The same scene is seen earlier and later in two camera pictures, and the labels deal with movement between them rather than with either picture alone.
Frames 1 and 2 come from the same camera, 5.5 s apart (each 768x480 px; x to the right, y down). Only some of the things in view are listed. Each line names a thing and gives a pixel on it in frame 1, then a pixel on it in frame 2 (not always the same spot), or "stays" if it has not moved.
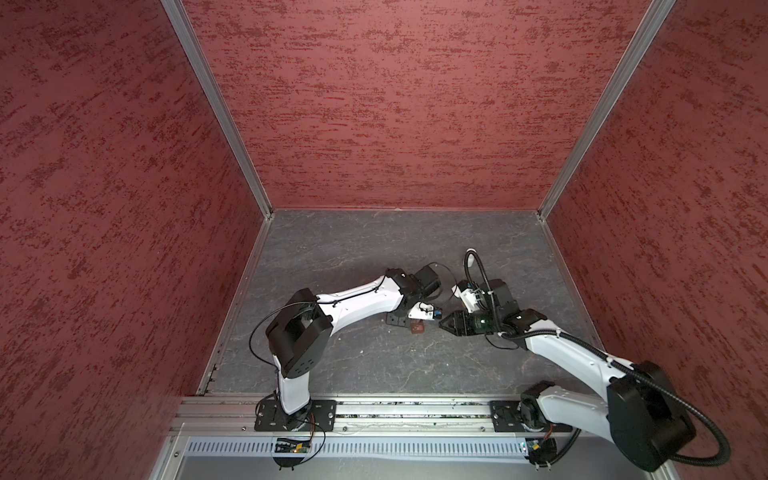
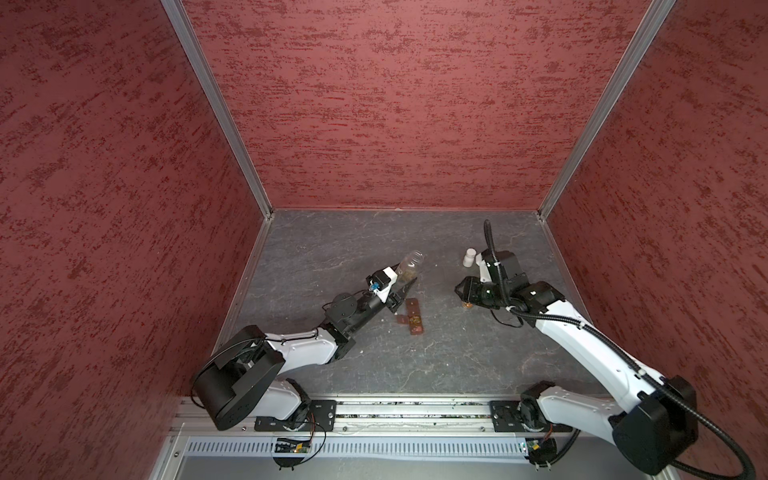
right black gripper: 456,318 -> 470,284
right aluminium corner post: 647,32 stays
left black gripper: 396,320 -> 398,296
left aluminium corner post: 223,101 stays
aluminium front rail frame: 250,416 stays
